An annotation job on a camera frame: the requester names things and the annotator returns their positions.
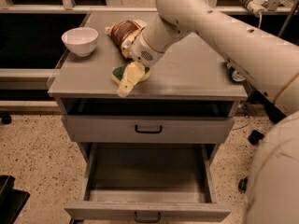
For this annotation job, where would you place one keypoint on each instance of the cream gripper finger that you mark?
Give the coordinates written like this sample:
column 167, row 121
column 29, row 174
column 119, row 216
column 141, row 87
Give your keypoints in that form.
column 125, row 87

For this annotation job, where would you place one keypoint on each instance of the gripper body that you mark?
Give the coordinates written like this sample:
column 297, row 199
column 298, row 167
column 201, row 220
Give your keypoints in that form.
column 141, row 51

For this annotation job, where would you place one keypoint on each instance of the green yellow sponge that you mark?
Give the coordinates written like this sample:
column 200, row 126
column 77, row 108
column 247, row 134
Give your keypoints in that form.
column 117, row 73

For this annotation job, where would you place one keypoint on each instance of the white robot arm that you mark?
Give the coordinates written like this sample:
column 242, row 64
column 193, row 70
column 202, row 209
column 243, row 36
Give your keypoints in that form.
column 269, row 63

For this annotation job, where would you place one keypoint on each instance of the closed grey upper drawer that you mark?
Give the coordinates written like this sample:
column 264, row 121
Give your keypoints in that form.
column 99, row 129

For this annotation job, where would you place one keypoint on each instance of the grey drawer cabinet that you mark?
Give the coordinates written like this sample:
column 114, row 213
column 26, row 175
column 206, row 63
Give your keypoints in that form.
column 190, row 81

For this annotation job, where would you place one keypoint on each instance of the open grey lower drawer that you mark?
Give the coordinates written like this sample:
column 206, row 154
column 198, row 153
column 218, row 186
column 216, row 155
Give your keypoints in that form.
column 148, row 183

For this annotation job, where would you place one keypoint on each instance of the brown chip bag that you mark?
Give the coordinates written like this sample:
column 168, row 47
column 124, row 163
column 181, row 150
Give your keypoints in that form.
column 124, row 33

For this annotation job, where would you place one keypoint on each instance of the white ceramic bowl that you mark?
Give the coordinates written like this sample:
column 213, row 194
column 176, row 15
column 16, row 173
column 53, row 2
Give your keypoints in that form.
column 81, row 41

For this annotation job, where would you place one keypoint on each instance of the blue soda can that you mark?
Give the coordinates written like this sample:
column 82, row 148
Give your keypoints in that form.
column 234, row 74

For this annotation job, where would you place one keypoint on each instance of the white power strip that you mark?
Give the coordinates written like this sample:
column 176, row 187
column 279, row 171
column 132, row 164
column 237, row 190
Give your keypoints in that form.
column 256, row 7

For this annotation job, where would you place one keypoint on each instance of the black box at left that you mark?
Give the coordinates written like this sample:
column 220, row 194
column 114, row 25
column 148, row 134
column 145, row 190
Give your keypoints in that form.
column 12, row 200

